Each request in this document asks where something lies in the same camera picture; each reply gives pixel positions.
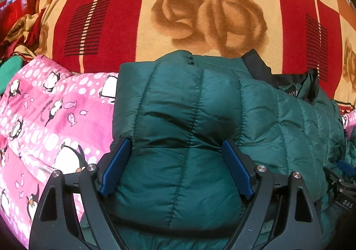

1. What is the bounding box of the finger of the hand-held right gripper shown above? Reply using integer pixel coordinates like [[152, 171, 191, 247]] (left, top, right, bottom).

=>
[[324, 159, 356, 184]]

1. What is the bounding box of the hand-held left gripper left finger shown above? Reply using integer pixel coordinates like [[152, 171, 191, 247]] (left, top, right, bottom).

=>
[[28, 137, 131, 250]]

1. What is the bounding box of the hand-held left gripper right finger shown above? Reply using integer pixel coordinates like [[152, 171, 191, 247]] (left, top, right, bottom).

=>
[[222, 139, 323, 250]]

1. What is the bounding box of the green puffer jacket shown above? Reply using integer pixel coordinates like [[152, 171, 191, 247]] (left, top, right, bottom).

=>
[[107, 49, 356, 250]]

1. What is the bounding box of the pink penguin quilt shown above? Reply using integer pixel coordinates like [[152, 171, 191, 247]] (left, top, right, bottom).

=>
[[0, 55, 356, 250]]

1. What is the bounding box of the green cloth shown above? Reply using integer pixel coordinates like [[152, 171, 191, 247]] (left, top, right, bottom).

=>
[[0, 56, 24, 94]]

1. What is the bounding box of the rose printed blanket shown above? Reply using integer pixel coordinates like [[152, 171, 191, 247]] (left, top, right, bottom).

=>
[[6, 0, 356, 109]]

